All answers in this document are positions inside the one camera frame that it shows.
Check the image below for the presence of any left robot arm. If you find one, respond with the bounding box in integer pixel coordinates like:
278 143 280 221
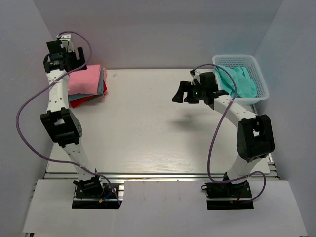
40 39 104 196

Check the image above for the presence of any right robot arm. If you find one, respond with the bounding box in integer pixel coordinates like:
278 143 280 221
172 70 275 184

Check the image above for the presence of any folded light pink t shirt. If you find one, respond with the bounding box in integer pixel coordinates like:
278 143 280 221
102 68 107 82

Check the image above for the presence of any folded blue-grey t shirt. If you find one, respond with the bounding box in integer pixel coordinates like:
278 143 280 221
83 70 103 95

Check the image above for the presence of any folded red t shirt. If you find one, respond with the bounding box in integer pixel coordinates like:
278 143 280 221
68 80 107 108

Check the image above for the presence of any teal t shirt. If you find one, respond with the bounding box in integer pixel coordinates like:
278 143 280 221
215 66 257 98

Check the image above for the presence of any white plastic basket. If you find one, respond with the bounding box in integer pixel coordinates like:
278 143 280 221
212 55 269 105

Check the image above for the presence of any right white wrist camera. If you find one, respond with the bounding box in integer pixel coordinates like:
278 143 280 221
190 70 201 85

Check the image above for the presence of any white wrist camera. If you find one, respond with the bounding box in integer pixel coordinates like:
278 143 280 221
56 34 75 53
190 70 201 85

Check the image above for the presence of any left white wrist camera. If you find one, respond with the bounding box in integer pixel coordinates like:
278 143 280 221
56 34 75 53

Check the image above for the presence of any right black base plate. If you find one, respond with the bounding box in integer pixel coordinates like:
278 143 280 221
201 181 254 211

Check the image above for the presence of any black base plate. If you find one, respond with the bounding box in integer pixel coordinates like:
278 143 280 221
201 181 254 211
72 183 123 210

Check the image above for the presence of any aluminium table rail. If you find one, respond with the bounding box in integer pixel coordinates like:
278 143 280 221
44 172 279 181

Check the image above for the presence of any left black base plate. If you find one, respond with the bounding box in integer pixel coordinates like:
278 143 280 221
72 183 123 210

